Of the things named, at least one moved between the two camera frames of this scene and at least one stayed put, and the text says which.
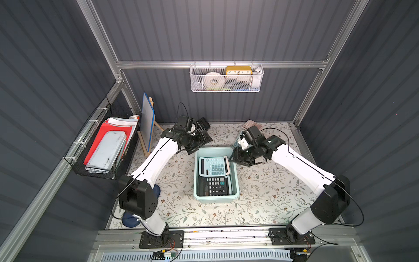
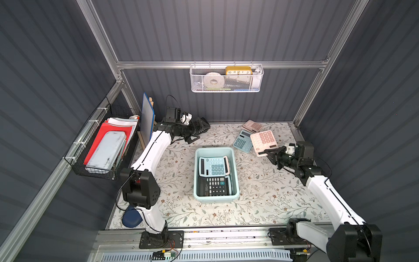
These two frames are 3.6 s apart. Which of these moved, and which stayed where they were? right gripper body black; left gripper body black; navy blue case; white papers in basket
Moved: right gripper body black; left gripper body black
Stayed: navy blue case; white papers in basket
